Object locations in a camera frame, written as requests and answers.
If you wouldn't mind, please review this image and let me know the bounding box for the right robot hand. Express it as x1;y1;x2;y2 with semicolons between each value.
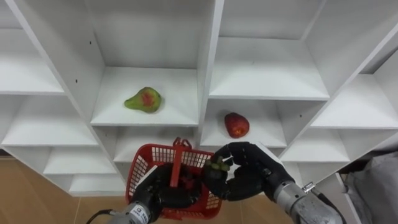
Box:
203;141;295;202

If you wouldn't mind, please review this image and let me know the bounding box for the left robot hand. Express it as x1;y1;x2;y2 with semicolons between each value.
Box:
132;163;203;223

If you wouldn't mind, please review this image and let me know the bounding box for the red plastic basket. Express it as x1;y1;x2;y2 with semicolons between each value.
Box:
125;137;223;220

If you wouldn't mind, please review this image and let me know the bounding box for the green pear soft toy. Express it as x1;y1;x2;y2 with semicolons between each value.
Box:
124;86;162;114

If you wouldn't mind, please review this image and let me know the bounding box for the red fruit soft toy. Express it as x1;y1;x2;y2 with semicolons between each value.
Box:
224;112;250;139

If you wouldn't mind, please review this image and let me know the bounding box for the white shelf unit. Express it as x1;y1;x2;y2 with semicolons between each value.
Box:
0;0;398;224

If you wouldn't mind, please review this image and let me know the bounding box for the grey bed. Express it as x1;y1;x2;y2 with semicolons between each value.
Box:
343;151;398;224

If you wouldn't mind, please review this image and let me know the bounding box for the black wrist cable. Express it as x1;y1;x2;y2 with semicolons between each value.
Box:
85;208;118;224
303;182;348;224

